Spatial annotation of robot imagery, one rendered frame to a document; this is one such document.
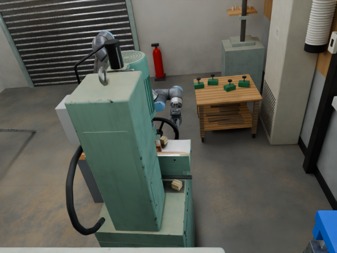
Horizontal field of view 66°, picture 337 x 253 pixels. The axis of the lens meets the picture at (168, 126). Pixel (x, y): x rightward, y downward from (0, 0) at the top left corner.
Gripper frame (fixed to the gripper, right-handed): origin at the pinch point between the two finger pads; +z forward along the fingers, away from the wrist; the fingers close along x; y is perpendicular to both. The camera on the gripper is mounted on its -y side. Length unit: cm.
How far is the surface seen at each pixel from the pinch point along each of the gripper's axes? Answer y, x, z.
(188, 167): 22.0, 11.9, 39.6
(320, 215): 67, 57, 76
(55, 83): -159, -247, -206
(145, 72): 76, -4, 18
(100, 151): 76, -16, 58
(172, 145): 19.7, 1.7, 23.8
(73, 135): 80, -26, 53
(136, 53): 79, -8, 10
